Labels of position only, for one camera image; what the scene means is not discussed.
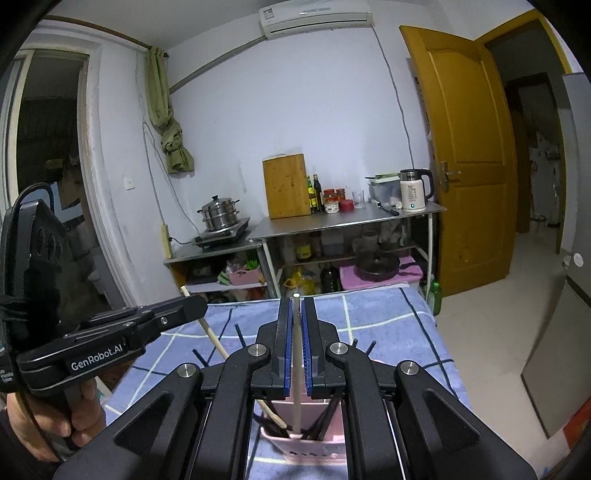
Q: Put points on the stainless steel steamer pot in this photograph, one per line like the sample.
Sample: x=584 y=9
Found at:
x=219 y=213

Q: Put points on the beige wooden chopstick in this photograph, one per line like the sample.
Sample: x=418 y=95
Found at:
x=260 y=372
x=298 y=364

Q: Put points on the blue checked tablecloth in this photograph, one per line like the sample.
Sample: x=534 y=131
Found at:
x=398 y=421

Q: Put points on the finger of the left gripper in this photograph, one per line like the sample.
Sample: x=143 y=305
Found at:
x=163 y=315

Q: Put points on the left forearm dark sleeve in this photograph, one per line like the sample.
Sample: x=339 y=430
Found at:
x=16 y=462

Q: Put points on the left hand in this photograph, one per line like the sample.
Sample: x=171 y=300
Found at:
x=87 y=421

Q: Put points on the dark oil bottle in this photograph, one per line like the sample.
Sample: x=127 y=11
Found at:
x=315 y=193

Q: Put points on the yellow wooden door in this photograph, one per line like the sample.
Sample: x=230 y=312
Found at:
x=475 y=154

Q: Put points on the green hanging cloth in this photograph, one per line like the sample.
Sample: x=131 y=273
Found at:
x=161 y=114

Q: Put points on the low steel shelf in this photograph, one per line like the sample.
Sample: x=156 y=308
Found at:
x=242 y=270

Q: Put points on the pink plastic utensil holder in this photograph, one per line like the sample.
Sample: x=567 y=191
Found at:
x=314 y=445

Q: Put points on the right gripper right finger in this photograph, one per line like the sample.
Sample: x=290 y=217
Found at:
x=399 y=421

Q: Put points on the white electric kettle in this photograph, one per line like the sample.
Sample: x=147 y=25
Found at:
x=417 y=188

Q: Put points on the steel kitchen shelf table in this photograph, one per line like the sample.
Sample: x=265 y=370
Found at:
x=348 y=224

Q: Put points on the green capped bottle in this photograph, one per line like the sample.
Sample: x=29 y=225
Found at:
x=435 y=297

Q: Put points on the induction cooker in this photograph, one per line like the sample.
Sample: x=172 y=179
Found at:
x=224 y=237

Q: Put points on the wooden cutting board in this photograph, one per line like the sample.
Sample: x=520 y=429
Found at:
x=286 y=186

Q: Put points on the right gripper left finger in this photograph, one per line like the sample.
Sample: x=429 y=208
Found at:
x=195 y=423

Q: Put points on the clear plastic container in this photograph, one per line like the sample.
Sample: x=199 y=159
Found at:
x=385 y=189

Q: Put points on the black frying pan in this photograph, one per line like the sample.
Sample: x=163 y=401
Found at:
x=377 y=266

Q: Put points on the white air conditioner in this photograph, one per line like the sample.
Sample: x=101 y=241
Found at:
x=293 y=17

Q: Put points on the red lidded jar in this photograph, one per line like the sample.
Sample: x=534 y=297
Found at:
x=332 y=200

